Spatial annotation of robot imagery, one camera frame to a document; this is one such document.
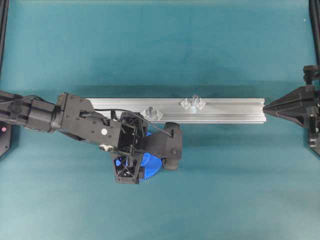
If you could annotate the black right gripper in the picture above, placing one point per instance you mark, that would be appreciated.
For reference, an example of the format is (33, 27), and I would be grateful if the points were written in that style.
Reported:
(287, 107)

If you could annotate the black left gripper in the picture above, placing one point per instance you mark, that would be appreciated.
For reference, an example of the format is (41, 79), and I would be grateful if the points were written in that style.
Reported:
(122, 135)

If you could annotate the large blue plastic gear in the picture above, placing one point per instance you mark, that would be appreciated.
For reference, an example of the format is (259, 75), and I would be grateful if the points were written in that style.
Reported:
(152, 165)

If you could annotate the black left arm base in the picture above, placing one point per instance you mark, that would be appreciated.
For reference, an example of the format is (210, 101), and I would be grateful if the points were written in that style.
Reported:
(5, 137)

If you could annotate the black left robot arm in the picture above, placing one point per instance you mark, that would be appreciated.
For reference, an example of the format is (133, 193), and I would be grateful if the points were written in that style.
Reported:
(76, 118)

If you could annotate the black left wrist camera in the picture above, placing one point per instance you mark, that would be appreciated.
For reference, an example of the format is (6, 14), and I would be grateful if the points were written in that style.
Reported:
(167, 147)

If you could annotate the left clear shaft mount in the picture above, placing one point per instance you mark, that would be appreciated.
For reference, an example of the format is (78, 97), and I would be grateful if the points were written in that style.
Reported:
(152, 114)

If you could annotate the clear shaft mount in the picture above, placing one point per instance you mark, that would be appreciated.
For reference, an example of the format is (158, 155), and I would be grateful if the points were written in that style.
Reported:
(193, 105)
(152, 114)

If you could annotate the long aluminium extrusion rail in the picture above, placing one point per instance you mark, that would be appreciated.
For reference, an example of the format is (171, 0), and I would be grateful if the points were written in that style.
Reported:
(216, 110)

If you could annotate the right clear shaft mount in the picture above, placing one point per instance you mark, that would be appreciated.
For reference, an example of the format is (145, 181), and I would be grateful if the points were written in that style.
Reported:
(193, 105)

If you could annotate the black right frame post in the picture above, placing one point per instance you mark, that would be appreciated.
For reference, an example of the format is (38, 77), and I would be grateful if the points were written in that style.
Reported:
(314, 15)

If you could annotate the black frame post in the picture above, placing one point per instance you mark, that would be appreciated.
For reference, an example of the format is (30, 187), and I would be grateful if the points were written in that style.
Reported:
(314, 15)
(4, 10)

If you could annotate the black left frame post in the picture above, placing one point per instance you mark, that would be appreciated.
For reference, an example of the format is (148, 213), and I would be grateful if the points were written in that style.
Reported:
(4, 10)

